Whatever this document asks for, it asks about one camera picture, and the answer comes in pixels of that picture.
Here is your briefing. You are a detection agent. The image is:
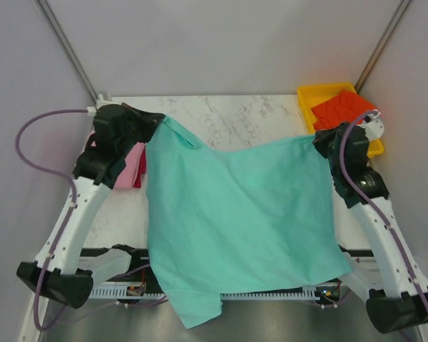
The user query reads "teal t shirt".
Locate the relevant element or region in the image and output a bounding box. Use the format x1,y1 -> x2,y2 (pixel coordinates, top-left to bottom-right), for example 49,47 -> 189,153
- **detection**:
146,118 -> 351,328

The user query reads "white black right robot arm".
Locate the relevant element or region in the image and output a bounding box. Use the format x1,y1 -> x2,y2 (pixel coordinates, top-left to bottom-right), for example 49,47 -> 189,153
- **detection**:
313,123 -> 428,333

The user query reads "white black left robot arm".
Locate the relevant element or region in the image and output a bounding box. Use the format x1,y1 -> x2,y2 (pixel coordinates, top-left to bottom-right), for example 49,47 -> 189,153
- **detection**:
16,103 -> 165,309

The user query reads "orange t shirt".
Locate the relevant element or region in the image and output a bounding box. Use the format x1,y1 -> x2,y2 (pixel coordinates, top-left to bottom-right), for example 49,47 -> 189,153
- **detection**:
311,90 -> 377,131

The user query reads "crimson folded t shirt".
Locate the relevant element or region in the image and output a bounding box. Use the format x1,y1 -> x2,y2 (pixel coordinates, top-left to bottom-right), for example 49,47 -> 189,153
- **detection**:
133,145 -> 147,189

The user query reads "pink folded t shirt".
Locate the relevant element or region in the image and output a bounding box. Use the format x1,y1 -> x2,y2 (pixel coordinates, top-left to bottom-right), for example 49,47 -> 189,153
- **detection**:
85,131 -> 146,189

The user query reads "yellow plastic tray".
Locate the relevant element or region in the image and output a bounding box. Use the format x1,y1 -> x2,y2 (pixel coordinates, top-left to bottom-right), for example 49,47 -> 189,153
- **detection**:
297,83 -> 384,158

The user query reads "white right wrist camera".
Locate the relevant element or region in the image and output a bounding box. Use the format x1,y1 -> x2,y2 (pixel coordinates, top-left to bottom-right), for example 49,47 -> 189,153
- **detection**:
359,110 -> 384,142

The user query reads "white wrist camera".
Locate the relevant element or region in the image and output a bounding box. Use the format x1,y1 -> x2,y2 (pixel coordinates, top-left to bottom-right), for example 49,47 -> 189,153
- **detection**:
359,110 -> 384,142
87,92 -> 113,116

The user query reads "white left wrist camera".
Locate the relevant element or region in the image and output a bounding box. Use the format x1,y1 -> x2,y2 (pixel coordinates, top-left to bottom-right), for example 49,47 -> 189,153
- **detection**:
87,92 -> 113,116

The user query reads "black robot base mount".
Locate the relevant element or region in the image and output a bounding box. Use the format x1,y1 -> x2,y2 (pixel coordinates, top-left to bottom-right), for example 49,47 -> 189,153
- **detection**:
78,244 -> 162,294

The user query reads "left aluminium corner post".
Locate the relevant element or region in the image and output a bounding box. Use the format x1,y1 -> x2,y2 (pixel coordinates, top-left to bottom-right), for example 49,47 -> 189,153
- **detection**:
34,0 -> 98,103

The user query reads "aluminium corner post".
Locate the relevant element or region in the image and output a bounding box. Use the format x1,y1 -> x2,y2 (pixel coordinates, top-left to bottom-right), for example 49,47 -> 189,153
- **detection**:
34,0 -> 98,103
355,0 -> 414,93

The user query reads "right aluminium corner post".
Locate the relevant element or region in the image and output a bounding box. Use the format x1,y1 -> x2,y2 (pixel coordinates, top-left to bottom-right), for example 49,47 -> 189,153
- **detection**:
355,0 -> 414,93

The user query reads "white slotted cable duct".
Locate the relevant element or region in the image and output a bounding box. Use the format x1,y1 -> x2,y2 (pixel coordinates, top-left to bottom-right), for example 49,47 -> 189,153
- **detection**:
89,282 -> 340,301

